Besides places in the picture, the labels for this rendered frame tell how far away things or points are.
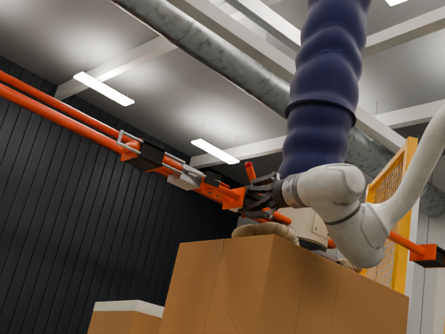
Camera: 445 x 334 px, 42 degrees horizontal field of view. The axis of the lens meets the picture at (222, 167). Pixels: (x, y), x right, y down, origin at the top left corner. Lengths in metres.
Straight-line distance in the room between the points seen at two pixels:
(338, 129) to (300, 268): 0.56
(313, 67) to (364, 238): 0.71
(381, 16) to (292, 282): 7.81
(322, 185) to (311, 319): 0.36
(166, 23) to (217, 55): 0.87
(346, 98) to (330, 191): 0.62
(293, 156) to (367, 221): 0.47
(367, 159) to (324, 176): 8.89
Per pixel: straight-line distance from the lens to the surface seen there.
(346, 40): 2.03
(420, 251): 1.85
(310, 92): 1.93
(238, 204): 1.63
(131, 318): 2.95
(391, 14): 9.09
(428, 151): 1.49
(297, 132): 1.87
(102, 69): 11.82
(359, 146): 10.02
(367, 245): 1.47
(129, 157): 1.47
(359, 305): 1.70
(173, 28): 7.65
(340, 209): 1.42
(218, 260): 1.59
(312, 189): 1.42
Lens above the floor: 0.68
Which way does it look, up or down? 21 degrees up
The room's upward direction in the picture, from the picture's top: 12 degrees clockwise
